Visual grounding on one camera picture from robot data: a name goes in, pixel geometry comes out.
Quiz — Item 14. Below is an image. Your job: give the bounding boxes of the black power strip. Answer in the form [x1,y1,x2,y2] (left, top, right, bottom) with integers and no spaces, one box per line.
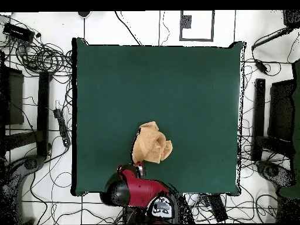
[207,193,229,223]
[53,108,71,148]

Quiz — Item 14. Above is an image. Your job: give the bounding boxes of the dark grey square patch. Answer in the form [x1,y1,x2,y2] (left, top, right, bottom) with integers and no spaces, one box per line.
[179,15,192,29]

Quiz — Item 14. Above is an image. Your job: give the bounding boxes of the yellow-orange terry towel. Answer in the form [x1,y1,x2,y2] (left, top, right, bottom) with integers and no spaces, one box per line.
[131,121,173,165]

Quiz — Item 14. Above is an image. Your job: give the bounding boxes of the dark green table cloth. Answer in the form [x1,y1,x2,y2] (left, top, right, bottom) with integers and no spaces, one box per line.
[71,37,246,197]

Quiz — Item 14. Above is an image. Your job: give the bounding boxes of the black metal frame stand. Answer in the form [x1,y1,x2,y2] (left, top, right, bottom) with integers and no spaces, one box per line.
[0,66,51,158]
[251,78,296,162]

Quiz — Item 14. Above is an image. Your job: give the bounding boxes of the black network switch box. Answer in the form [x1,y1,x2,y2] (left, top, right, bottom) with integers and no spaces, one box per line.
[2,22,35,42]

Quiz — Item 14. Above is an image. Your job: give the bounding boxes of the black power adapter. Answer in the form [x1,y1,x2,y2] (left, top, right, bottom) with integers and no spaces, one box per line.
[254,59,268,74]

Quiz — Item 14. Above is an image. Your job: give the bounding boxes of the dark wheeled stand base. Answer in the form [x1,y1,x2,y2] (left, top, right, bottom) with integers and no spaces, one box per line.
[0,154,46,224]
[255,159,296,189]

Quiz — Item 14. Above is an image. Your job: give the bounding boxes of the long black cable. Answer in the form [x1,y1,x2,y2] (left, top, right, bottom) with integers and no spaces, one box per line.
[114,11,143,46]

